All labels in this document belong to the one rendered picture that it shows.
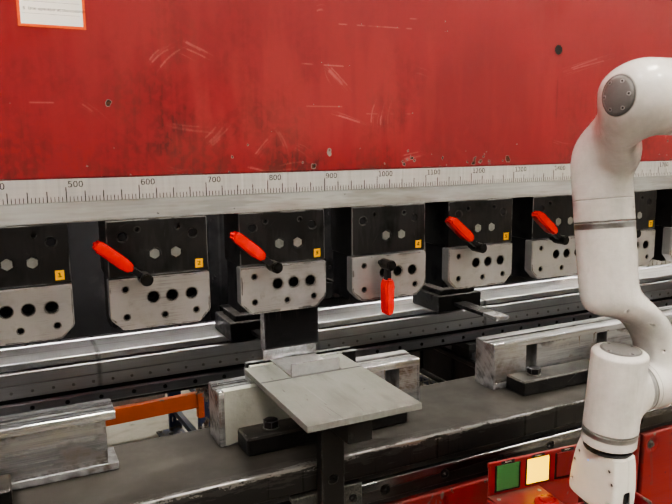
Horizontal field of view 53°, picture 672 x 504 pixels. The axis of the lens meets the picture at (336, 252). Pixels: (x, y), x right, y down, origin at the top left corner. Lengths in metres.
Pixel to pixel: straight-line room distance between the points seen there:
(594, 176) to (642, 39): 0.56
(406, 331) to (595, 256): 0.62
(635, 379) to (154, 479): 0.73
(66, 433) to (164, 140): 0.46
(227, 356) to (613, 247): 0.77
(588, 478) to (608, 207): 0.44
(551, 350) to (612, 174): 0.53
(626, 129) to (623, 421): 0.44
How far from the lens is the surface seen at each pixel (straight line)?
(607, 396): 1.12
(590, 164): 1.09
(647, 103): 0.94
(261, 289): 1.10
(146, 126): 1.04
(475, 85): 1.29
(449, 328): 1.65
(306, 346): 1.20
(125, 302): 1.05
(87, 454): 1.13
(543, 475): 1.29
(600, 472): 1.19
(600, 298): 1.10
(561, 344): 1.52
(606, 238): 1.09
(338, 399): 1.01
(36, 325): 1.04
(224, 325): 1.38
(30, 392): 1.37
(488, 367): 1.42
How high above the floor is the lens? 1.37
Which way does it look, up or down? 9 degrees down
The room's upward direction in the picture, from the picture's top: 1 degrees counter-clockwise
